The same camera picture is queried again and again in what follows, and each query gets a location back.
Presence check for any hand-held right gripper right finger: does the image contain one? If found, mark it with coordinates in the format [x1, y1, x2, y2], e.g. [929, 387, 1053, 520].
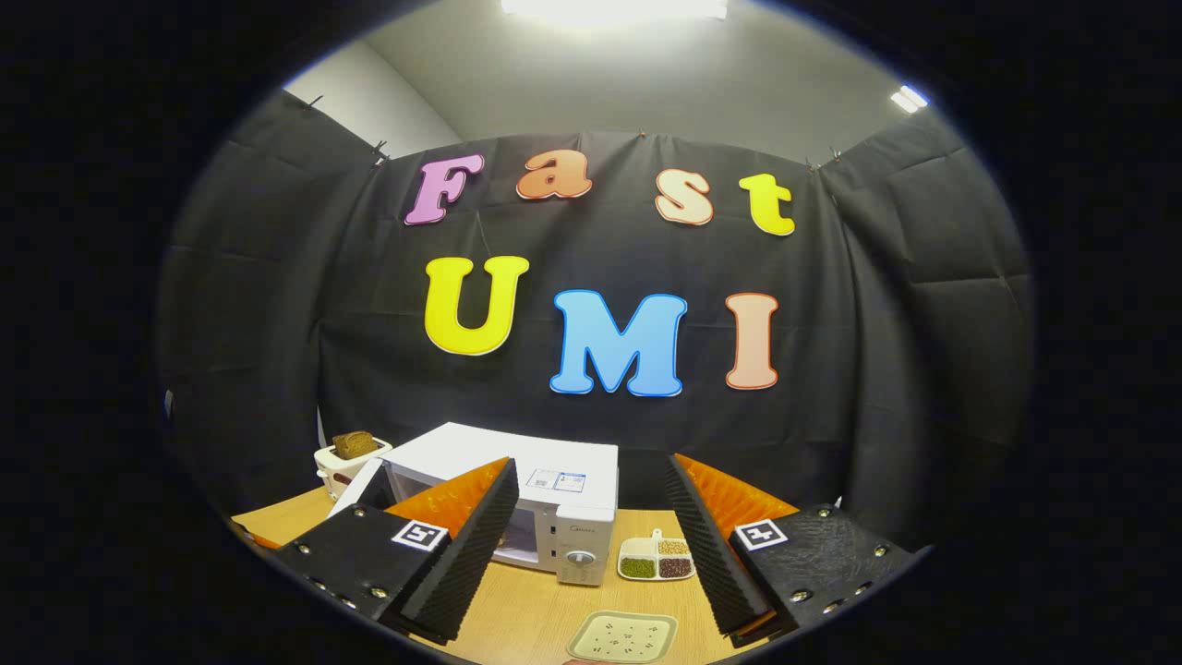
[665, 453, 915, 647]

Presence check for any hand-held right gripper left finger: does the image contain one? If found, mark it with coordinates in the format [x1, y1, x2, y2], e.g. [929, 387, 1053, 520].
[274, 455, 521, 646]

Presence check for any white microwave oven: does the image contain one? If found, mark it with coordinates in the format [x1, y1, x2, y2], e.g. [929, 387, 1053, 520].
[328, 422, 620, 587]

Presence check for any white divided dish with beans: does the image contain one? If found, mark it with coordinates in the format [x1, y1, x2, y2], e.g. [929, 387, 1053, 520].
[617, 528, 696, 583]

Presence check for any pale green square tray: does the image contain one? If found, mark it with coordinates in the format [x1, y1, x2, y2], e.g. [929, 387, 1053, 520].
[566, 611, 679, 664]

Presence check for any white toaster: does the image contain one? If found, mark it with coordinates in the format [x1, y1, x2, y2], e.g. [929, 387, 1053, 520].
[314, 439, 393, 502]

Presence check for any black backdrop cloth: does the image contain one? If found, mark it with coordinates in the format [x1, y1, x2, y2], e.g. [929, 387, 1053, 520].
[157, 88, 1033, 546]

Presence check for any large ceiling light panel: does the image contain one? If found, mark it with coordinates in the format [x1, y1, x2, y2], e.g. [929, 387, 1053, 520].
[501, 0, 729, 24]

